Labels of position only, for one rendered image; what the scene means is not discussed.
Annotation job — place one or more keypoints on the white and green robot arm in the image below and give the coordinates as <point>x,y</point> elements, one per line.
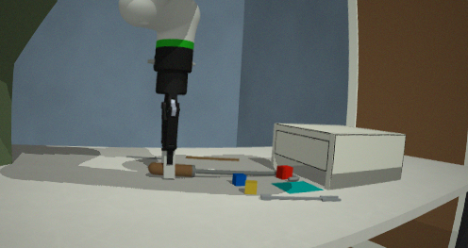
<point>175,21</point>

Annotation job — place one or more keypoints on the small white cabinet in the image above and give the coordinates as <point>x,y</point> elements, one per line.
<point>349,160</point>

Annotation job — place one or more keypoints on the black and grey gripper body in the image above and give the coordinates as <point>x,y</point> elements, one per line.
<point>171,84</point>

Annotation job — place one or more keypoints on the teal square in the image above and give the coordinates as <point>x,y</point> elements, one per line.
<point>296,187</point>

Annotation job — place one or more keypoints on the blue cube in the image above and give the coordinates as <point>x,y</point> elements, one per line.
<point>239,179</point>

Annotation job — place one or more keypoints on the yellow cube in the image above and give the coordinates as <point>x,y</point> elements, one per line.
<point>250,187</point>

